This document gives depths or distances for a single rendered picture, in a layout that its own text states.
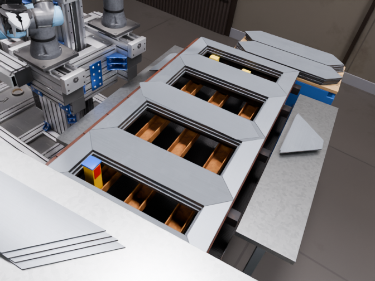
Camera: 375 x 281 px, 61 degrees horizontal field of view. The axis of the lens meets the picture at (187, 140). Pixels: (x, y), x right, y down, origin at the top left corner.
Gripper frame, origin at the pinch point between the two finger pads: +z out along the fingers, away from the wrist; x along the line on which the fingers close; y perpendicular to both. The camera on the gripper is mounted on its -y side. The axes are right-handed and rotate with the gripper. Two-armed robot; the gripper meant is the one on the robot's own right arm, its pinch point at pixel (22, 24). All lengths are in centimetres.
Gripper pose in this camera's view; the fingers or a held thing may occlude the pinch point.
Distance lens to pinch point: 113.6
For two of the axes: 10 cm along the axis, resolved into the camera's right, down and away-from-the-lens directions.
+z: 5.0, 6.5, -5.7
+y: -2.3, 7.4, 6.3
